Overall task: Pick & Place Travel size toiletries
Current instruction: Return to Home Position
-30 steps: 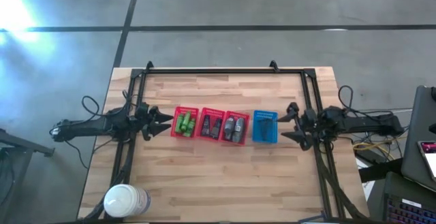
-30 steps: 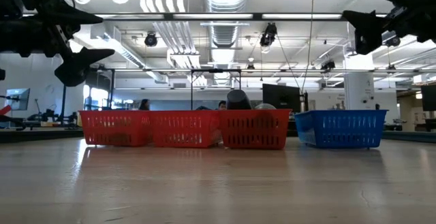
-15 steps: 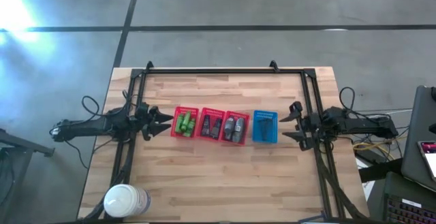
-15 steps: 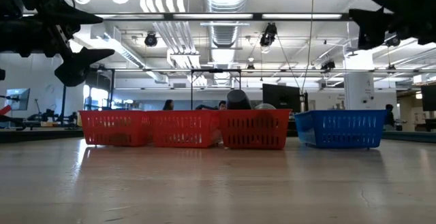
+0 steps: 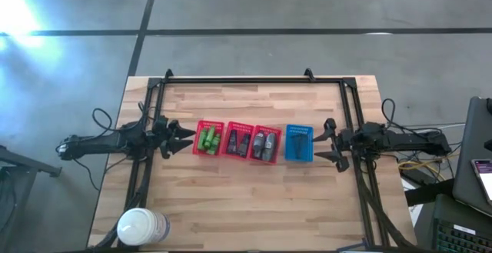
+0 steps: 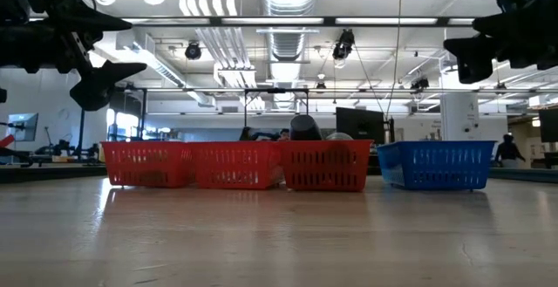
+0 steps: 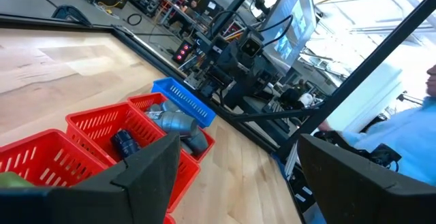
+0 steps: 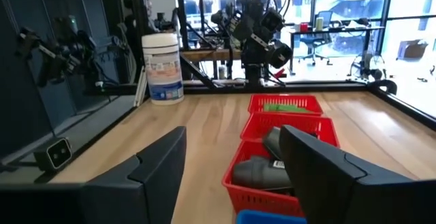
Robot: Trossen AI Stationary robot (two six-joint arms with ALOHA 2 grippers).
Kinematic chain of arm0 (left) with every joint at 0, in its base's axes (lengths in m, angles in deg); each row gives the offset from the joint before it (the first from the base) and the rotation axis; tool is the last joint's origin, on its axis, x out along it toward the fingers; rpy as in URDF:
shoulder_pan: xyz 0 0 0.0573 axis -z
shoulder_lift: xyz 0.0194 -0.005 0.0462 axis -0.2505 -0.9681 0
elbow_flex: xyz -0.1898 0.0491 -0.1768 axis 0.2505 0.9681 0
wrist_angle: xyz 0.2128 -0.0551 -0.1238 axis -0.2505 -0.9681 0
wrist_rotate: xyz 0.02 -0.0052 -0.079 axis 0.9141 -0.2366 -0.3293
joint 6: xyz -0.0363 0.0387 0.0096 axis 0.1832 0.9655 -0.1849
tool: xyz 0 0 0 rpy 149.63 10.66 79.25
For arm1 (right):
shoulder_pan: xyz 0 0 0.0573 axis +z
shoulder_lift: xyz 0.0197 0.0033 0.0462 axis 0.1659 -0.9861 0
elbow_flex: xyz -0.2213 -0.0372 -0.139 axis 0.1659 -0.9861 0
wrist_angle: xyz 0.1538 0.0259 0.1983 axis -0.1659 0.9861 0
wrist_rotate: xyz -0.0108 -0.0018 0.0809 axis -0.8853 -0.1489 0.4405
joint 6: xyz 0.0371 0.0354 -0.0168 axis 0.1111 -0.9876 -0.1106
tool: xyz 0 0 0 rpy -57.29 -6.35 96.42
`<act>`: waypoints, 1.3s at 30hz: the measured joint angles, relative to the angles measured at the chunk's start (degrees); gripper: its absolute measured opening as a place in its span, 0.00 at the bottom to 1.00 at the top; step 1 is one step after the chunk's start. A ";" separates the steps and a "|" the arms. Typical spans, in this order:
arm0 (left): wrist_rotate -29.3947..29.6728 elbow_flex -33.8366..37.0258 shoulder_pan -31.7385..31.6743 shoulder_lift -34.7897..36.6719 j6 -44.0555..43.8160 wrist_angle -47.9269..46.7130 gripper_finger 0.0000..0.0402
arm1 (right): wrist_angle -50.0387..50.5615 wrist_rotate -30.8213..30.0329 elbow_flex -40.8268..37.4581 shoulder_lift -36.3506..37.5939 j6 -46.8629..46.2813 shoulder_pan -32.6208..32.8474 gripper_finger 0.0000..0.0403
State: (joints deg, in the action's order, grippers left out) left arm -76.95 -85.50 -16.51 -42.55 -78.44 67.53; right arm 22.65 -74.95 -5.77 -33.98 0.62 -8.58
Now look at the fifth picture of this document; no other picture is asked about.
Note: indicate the grey laptop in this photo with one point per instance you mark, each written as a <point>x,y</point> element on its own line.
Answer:
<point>473,137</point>

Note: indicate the black travel toiletry tube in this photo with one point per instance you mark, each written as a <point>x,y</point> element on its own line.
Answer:
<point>232,142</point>
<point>244,146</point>

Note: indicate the blue plastic mesh basket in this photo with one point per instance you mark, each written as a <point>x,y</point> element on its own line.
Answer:
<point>307,145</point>

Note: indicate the black power brick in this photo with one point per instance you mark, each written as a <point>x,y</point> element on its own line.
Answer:
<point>413,176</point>

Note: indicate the white round canister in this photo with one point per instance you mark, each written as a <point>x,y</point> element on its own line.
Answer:
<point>142,226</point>

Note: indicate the black aluminium table frame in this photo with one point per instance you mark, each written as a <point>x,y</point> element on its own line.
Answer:
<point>250,80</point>

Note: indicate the red plastic mesh basket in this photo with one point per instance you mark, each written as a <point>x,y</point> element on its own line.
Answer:
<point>240,125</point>
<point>269,128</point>
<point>209,123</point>

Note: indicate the grey travel toiletry bottle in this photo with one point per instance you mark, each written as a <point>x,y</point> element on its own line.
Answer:
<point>270,147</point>
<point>258,145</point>

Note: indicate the black metal stand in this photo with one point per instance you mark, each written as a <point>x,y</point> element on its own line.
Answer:
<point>23,162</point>

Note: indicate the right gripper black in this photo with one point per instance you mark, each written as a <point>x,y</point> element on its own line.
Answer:
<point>343,143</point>

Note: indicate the green travel toiletry bottle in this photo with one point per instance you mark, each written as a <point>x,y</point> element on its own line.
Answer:
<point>216,145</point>
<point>210,135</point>
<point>202,141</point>

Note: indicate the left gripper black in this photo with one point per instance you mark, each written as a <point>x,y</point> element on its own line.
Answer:
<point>163,135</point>

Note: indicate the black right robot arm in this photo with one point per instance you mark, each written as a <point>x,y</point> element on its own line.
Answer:
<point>403,141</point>

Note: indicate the smartphone with lit screen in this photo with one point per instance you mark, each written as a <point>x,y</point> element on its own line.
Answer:
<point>485,176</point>

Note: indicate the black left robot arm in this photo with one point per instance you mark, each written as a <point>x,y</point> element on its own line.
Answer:
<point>96,145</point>

